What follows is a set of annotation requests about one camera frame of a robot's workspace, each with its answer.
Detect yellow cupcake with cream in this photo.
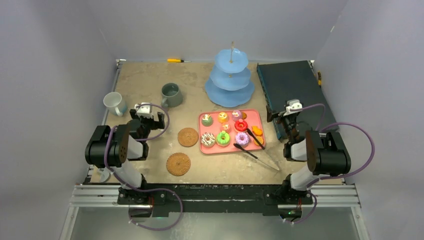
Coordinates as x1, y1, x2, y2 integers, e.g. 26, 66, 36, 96
217, 112, 229, 123

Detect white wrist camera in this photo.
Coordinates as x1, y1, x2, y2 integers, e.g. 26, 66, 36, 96
284, 99, 303, 116
134, 102, 154, 119

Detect upper woven rattan coaster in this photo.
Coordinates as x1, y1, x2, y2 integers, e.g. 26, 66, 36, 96
177, 127, 199, 147

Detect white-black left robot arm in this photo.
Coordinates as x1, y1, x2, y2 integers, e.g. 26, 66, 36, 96
85, 106, 166, 205

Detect lower woven rattan coaster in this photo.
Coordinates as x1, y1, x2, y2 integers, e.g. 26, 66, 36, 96
166, 152, 191, 177

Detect green frosted donut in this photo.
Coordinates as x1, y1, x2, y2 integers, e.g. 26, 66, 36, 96
215, 130, 231, 147

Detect pink cupcake with cream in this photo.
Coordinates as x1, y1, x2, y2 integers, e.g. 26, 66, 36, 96
220, 123, 232, 134

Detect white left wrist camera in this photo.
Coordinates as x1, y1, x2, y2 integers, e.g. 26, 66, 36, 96
134, 102, 154, 119

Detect black aluminium base frame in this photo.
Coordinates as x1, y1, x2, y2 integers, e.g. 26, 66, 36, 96
67, 183, 362, 220

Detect purple frosted donut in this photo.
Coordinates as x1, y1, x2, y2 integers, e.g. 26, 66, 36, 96
235, 132, 251, 147

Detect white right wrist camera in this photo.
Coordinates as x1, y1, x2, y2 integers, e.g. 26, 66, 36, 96
284, 99, 303, 116

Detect dark teal flat box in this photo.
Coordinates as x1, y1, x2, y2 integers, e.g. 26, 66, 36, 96
256, 60, 336, 137

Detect black food tongs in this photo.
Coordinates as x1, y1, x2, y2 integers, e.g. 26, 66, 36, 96
233, 128, 281, 172

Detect green cupcake with cream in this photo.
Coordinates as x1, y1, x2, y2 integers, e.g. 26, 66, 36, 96
201, 114, 214, 127

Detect purple cupcake with cream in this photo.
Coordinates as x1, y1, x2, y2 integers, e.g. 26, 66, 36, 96
231, 110, 243, 122

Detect white ceramic mug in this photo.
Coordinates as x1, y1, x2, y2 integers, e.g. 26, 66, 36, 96
103, 91, 128, 117

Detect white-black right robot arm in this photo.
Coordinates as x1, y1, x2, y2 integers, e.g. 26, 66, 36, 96
266, 103, 351, 204

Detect yellow-handled screwdriver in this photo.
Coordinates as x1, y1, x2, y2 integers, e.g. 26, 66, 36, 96
166, 58, 191, 63

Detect blue three-tier cake stand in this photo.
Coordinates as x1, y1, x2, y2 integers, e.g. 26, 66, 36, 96
204, 41, 255, 108

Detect red frosted donut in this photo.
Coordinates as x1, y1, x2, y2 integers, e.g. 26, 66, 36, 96
234, 118, 249, 132

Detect chocolate drizzle white donut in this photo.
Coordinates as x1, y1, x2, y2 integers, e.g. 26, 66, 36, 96
200, 132, 216, 148

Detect orange fish-shaped biscuit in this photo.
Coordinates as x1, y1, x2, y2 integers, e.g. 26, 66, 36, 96
251, 125, 263, 136

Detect pink rectangular tray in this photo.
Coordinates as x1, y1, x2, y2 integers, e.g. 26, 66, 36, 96
197, 109, 264, 155

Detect woven rattan coaster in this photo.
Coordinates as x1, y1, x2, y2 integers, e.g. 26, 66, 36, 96
177, 127, 199, 147
166, 152, 191, 177

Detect grey-green ceramic mug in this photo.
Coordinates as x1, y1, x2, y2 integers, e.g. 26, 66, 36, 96
161, 83, 183, 108

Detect yellow tool at right wall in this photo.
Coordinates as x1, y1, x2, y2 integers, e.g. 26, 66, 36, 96
317, 71, 322, 87

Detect round orange sandwich biscuit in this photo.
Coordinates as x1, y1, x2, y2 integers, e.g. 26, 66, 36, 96
253, 136, 264, 146

